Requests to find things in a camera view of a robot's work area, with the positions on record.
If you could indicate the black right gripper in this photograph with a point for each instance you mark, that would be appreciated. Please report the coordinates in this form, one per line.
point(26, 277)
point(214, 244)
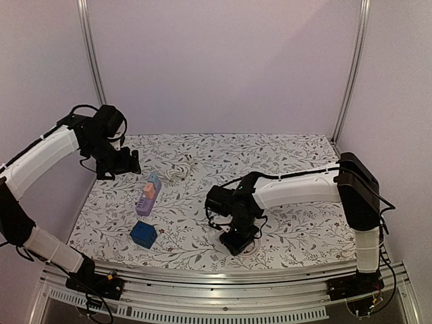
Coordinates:
point(238, 241)

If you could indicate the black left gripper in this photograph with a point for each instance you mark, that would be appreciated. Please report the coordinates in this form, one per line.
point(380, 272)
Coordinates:
point(123, 166)

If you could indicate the light blue plug adapter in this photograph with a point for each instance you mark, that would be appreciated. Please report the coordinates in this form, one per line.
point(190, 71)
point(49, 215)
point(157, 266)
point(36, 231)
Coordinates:
point(154, 179)

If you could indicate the pink plug adapter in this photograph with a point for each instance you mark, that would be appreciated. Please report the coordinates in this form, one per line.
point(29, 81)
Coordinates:
point(149, 190)

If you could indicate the purple power strip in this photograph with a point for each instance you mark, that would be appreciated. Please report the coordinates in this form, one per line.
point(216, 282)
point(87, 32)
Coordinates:
point(144, 206)

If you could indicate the dark blue cube socket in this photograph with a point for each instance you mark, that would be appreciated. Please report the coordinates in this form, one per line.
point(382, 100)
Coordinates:
point(143, 235)

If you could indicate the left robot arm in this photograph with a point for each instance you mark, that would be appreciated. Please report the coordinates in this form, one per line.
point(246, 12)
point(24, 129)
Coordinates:
point(100, 137)

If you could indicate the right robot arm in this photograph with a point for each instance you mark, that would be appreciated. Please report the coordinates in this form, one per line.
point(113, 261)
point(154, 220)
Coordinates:
point(346, 181)

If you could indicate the floral table cloth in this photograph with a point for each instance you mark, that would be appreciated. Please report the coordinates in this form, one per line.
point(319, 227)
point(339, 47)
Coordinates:
point(189, 165)

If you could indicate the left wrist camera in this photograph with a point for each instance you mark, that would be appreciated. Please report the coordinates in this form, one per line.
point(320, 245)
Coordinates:
point(118, 141)

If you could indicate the aluminium front rail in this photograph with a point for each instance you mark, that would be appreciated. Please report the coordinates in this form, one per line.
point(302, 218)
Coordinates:
point(294, 295)

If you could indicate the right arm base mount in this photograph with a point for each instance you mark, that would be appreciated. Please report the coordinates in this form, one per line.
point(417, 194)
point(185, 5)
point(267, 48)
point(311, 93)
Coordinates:
point(354, 285)

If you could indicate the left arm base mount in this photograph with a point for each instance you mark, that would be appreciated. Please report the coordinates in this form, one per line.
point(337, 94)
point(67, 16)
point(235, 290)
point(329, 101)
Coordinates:
point(86, 280)

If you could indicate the left aluminium frame post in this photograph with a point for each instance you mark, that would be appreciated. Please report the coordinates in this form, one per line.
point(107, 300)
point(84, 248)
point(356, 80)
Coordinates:
point(89, 45)

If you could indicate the aluminium frame post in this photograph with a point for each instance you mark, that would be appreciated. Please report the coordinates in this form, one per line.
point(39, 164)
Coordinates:
point(359, 44)
point(89, 45)

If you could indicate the right aluminium frame post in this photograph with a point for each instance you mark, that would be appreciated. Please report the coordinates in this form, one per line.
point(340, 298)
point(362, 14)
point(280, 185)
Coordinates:
point(359, 44)

